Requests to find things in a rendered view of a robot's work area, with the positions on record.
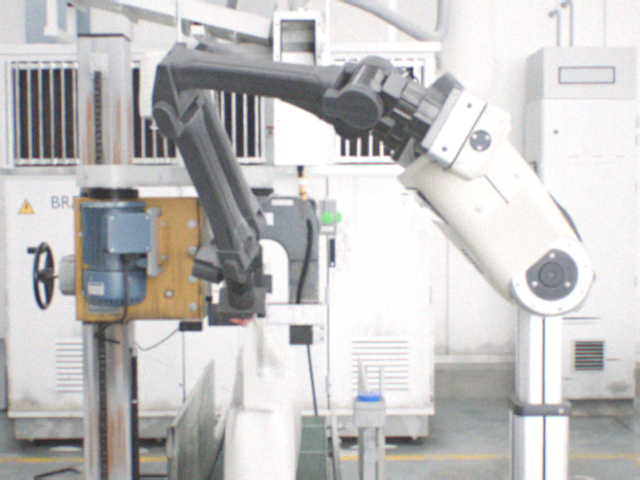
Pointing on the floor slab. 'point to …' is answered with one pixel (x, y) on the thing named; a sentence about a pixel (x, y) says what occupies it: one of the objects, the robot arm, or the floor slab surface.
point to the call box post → (368, 453)
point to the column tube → (120, 57)
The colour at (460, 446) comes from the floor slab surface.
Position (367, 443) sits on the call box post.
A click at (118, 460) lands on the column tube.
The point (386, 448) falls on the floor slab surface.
